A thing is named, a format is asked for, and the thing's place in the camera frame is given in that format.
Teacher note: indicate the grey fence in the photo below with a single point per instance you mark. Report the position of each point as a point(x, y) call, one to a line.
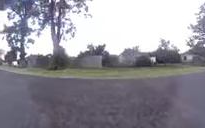
point(33, 60)
point(90, 61)

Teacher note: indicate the leafy tree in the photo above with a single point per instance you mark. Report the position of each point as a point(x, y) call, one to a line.
point(203, 30)

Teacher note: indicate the tall tree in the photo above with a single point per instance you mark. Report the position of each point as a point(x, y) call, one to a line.
point(55, 36)
point(21, 36)

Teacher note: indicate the round bush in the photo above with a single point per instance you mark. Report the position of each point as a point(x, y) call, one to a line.
point(143, 61)
point(110, 60)

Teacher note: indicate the dark hedge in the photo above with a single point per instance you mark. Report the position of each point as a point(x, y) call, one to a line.
point(168, 56)

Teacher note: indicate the grass strip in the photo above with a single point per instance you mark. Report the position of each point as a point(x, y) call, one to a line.
point(106, 72)

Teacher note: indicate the pale building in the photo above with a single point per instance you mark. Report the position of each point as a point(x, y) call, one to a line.
point(188, 57)

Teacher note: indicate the grey asphalt road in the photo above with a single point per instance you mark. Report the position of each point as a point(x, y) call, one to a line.
point(90, 100)

